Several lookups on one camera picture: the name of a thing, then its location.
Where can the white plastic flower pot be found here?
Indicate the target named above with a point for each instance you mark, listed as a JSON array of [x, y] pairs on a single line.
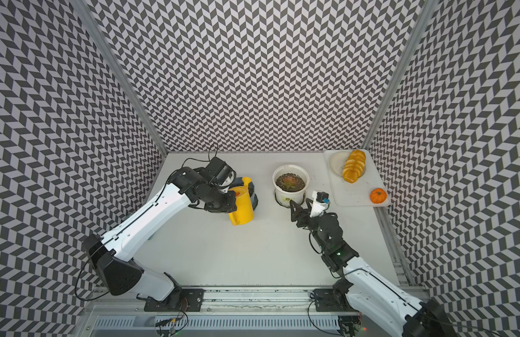
[[290, 169]]

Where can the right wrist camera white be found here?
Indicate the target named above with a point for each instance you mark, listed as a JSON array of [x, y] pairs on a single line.
[[320, 203]]

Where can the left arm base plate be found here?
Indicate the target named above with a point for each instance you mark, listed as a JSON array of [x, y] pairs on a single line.
[[184, 300]]

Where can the aluminium front rail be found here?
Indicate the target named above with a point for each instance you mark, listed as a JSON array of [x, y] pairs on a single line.
[[232, 300]]

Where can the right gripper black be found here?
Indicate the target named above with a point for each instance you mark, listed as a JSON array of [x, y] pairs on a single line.
[[299, 213]]

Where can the blue plastic flower pot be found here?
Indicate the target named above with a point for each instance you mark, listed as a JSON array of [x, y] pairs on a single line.
[[238, 182]]

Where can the yellow plastic watering can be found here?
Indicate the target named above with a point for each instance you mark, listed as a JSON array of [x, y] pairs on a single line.
[[244, 213]]

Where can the small orange pumpkin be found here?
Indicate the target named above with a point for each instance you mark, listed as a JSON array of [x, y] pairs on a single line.
[[378, 196]]

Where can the white round plate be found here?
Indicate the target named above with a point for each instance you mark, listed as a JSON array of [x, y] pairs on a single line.
[[337, 161]]

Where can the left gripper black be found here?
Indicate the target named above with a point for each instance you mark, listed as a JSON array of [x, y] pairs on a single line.
[[229, 206]]

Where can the white cutting board tray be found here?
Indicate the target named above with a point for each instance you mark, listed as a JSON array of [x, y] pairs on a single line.
[[358, 193]]

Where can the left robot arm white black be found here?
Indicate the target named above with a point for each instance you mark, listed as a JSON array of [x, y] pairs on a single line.
[[111, 255]]

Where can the green red succulent plant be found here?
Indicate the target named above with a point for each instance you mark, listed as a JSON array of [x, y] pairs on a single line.
[[290, 182]]

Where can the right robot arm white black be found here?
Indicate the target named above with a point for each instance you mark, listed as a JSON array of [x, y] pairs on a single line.
[[360, 286]]

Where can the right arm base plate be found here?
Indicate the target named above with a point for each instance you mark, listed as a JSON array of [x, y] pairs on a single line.
[[330, 301]]

